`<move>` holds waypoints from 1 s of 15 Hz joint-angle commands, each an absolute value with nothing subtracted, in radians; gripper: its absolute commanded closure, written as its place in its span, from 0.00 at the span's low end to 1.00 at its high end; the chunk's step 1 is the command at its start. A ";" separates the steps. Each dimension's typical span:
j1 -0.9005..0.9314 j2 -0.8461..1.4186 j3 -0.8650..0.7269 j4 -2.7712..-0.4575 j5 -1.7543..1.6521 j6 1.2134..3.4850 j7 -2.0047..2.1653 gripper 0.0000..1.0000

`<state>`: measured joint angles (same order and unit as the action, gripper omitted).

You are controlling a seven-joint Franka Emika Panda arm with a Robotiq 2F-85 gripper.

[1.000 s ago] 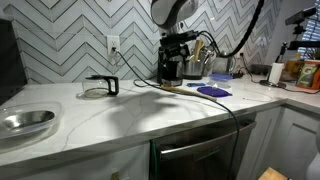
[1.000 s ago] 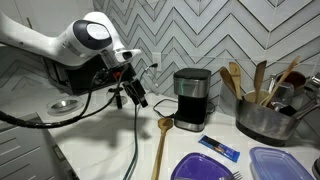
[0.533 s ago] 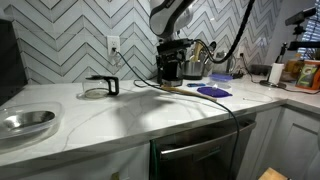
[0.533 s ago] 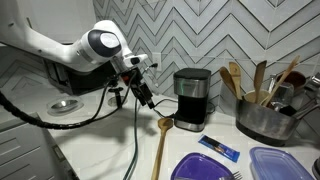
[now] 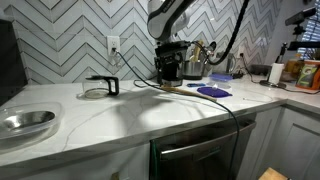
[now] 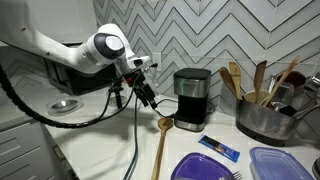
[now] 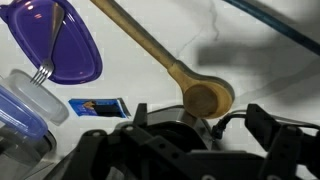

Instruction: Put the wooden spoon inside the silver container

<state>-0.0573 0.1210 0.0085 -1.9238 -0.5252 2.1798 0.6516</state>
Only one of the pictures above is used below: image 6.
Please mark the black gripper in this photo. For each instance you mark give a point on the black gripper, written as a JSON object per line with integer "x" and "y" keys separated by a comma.
{"x": 135, "y": 78}

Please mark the shiny metal measuring cup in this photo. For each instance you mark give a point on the shiny metal measuring cup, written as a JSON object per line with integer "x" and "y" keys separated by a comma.
{"x": 283, "y": 95}

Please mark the round wooden spoon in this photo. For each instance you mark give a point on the round wooden spoon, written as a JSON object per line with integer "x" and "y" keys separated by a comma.
{"x": 227, "y": 80}

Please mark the black microwave oven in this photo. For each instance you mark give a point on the black microwave oven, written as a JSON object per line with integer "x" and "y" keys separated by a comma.
{"x": 80, "y": 83}

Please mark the white wall outlet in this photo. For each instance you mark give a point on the white wall outlet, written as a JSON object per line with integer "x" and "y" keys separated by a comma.
{"x": 157, "y": 61}

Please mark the glass coffee carafe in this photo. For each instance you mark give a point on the glass coffee carafe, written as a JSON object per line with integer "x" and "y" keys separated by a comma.
{"x": 117, "y": 96}

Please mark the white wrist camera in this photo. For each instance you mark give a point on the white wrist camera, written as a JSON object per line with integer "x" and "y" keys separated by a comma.
{"x": 141, "y": 60}

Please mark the flat wooden spatula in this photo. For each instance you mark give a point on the flat wooden spatula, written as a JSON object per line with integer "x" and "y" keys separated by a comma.
{"x": 259, "y": 78}

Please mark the black silver coffee maker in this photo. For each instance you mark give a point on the black silver coffee maker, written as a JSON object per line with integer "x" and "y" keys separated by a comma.
{"x": 191, "y": 100}

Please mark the silver fork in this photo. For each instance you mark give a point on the silver fork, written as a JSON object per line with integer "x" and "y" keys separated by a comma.
{"x": 233, "y": 176}

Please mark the silver utensil container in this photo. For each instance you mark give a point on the silver utensil container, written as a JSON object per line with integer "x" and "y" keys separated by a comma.
{"x": 263, "y": 121}

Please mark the cream cup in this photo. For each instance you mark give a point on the cream cup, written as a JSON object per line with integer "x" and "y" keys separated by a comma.
{"x": 250, "y": 96}

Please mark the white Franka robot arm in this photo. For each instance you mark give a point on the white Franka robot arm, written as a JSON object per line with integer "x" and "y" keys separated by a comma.
{"x": 66, "y": 40}

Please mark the thin angled wooden spoon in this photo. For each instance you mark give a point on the thin angled wooden spoon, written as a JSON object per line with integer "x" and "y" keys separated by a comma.
{"x": 283, "y": 78}

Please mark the long wooden spoon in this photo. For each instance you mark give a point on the long wooden spoon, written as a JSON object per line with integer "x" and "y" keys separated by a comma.
{"x": 161, "y": 146}

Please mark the clear glass dish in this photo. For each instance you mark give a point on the clear glass dish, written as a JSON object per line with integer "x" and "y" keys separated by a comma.
{"x": 53, "y": 108}

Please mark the brown mug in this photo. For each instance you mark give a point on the brown mug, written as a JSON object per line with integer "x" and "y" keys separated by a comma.
{"x": 296, "y": 80}

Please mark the small metal bowl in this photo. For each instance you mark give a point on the small metal bowl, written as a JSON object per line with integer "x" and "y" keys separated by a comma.
{"x": 65, "y": 104}

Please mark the purple plastic lid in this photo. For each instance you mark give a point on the purple plastic lid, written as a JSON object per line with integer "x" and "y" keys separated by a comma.
{"x": 200, "y": 168}

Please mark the white upper cabinet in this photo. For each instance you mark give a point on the white upper cabinet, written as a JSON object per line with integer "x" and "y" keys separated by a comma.
{"x": 66, "y": 13}

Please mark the slotted wooden spatula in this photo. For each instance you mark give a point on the slotted wooden spatula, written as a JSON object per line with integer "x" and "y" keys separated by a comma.
{"x": 236, "y": 78}

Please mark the blue snack packet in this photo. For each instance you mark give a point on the blue snack packet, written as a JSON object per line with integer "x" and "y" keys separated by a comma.
{"x": 219, "y": 148}

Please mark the clear container blue lid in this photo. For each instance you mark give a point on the clear container blue lid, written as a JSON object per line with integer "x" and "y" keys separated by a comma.
{"x": 278, "y": 165}

